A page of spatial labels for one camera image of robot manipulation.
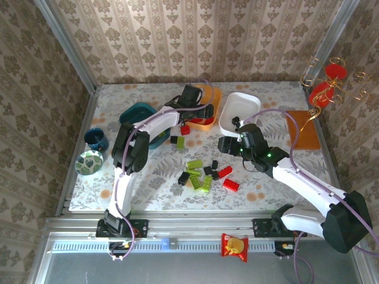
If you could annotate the red lego brick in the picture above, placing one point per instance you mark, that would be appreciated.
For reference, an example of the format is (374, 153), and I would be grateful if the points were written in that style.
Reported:
(225, 171)
(231, 185)
(197, 120)
(209, 121)
(185, 130)

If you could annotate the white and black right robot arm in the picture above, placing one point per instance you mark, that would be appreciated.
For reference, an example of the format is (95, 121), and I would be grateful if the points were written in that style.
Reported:
(305, 183)

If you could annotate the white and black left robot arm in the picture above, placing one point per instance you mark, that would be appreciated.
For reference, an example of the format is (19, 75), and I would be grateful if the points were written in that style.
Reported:
(160, 118)

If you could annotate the orange plastic container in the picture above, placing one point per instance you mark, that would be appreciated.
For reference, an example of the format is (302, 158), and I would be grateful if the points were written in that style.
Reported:
(214, 97)

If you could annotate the white plastic container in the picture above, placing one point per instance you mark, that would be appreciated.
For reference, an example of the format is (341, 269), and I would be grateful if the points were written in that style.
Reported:
(240, 103)

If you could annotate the orange wooden board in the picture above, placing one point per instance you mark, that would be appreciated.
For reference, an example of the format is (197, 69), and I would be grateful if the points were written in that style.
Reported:
(308, 133)

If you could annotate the teal plastic container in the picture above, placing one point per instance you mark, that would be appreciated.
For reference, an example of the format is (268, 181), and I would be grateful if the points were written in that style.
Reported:
(133, 114)

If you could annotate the floral patterned tablecloth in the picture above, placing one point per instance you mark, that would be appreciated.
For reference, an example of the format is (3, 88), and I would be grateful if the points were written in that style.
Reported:
(148, 192)

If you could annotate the red candle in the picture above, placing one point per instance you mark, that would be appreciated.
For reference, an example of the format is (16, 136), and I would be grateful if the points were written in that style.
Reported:
(321, 94)
(335, 72)

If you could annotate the red snack packet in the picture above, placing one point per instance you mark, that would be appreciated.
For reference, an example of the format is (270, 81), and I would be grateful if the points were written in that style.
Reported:
(234, 247)

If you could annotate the dark blue mug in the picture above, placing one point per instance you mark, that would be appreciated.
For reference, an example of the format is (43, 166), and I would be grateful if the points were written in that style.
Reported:
(96, 139)

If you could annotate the leaf pattern bowl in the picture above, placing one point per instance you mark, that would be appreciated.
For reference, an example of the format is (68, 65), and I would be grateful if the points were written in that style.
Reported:
(89, 162)

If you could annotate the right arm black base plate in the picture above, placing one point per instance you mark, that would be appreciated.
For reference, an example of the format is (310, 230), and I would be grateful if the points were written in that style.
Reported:
(260, 227)

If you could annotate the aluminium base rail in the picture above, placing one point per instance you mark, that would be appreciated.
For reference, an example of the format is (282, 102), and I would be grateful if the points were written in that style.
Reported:
(201, 225)

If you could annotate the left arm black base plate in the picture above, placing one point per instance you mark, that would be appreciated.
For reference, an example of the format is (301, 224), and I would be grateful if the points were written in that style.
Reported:
(140, 227)

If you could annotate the aluminium frame post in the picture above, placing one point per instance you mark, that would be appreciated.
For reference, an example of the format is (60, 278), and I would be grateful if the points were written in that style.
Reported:
(67, 44)
(330, 41)

